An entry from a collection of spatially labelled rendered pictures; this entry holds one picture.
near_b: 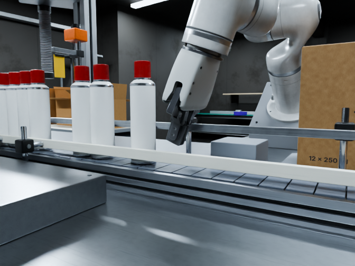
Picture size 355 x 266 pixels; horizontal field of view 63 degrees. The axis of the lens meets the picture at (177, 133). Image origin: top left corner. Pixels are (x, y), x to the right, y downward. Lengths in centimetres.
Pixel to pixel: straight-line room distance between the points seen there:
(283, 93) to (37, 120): 80
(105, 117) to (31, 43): 534
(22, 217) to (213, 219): 26
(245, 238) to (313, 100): 37
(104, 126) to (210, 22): 31
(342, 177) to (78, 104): 52
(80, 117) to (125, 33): 538
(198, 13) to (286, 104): 72
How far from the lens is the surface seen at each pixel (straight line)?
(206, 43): 49
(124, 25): 605
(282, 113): 120
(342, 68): 67
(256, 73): 814
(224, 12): 50
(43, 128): 82
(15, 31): 587
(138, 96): 58
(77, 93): 69
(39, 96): 81
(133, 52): 609
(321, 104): 67
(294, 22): 98
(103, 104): 64
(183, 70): 49
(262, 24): 56
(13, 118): 91
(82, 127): 69
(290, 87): 111
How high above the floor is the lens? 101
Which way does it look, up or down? 6 degrees down
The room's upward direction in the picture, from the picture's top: straight up
